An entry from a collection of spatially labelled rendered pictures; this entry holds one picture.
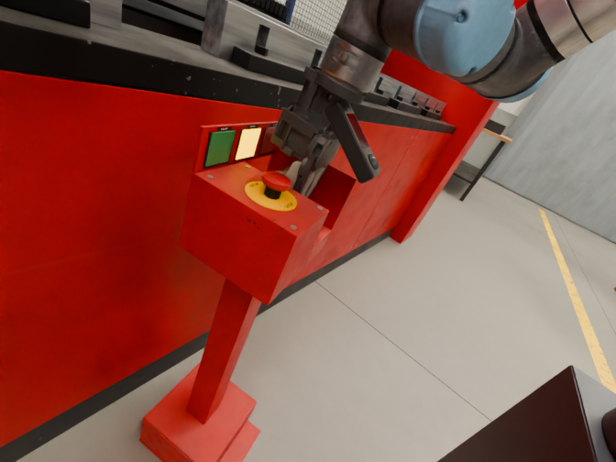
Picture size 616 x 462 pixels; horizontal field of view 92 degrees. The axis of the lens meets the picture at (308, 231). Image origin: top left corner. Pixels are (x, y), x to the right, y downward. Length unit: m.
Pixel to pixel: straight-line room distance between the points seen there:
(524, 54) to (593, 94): 7.37
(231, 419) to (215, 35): 0.89
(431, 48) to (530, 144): 7.39
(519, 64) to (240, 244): 0.38
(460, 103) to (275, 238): 1.94
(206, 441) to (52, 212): 0.62
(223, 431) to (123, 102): 0.75
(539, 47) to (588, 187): 7.47
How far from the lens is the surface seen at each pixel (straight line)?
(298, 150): 0.45
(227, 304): 0.58
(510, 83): 0.45
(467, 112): 2.19
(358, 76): 0.42
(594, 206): 7.96
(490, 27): 0.35
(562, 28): 0.43
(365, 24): 0.42
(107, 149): 0.52
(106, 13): 0.60
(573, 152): 7.78
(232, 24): 0.71
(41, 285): 0.63
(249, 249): 0.39
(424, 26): 0.34
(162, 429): 0.91
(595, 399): 0.46
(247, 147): 0.47
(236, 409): 0.94
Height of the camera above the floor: 0.96
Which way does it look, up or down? 30 degrees down
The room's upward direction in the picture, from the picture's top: 24 degrees clockwise
